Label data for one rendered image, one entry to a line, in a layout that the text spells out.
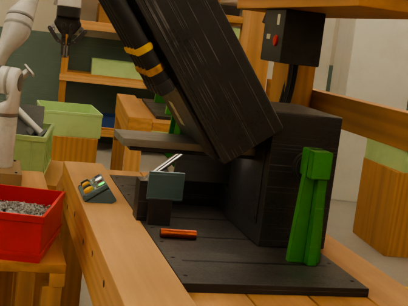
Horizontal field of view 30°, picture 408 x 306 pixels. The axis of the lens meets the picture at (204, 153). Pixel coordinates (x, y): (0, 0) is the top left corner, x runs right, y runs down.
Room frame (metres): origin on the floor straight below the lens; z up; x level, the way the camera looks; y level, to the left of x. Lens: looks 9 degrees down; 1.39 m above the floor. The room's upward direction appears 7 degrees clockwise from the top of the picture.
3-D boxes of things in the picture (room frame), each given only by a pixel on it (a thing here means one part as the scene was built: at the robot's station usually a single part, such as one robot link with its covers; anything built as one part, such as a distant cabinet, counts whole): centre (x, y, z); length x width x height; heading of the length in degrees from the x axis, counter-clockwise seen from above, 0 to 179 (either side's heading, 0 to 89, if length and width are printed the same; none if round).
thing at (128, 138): (1.97, 0.03, 1.11); 0.39 x 0.16 x 0.03; 106
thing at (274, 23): (2.24, -0.21, 1.42); 0.17 x 0.12 x 0.15; 16
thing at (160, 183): (1.94, 0.09, 0.97); 0.10 x 0.02 x 0.14; 106
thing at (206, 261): (2.07, -0.04, 0.89); 1.10 x 0.42 x 0.02; 16
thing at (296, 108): (2.01, -0.20, 1.07); 0.30 x 0.18 x 0.34; 16
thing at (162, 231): (1.83, 0.04, 0.91); 0.09 x 0.02 x 0.02; 102
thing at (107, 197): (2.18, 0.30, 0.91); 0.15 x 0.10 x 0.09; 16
